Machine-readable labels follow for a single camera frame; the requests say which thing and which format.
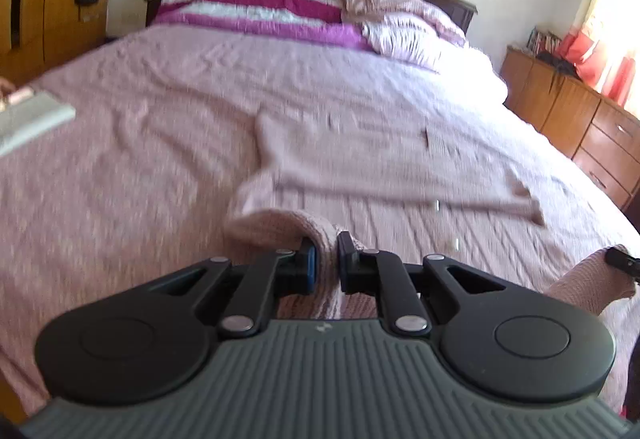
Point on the red curtain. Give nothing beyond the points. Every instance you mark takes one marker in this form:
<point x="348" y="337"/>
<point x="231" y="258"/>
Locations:
<point x="609" y="69"/>

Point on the magenta white striped duvet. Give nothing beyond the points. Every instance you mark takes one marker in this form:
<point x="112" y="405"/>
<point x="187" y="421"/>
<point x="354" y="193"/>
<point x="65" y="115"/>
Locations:
<point x="312" y="21"/>

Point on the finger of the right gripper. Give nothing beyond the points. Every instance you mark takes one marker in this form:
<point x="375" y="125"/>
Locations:
<point x="620" y="260"/>

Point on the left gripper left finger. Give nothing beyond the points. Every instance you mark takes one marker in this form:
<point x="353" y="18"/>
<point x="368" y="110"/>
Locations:
<point x="274" y="275"/>

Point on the person's hand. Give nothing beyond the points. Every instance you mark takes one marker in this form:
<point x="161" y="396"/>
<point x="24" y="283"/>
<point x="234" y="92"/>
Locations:
<point x="7" y="90"/>

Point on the pink floral bedspread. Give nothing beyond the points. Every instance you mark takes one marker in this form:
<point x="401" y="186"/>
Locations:
<point x="138" y="184"/>

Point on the books on dresser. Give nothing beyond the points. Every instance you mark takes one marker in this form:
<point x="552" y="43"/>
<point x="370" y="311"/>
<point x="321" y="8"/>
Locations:
<point x="541" y="40"/>

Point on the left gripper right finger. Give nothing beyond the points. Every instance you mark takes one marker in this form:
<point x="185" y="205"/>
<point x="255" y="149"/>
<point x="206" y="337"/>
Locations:
<point x="382" y="275"/>

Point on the pink checked pillow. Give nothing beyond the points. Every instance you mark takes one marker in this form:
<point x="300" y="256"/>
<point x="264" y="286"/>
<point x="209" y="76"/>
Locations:
<point x="415" y="32"/>

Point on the pink cable knit cardigan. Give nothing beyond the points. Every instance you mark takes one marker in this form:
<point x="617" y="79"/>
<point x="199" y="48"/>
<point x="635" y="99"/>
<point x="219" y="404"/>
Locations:
<point x="499" y="197"/>

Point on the wooden dresser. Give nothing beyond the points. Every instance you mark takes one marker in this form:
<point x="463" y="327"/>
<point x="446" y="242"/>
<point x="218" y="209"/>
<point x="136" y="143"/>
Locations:
<point x="592" y="131"/>

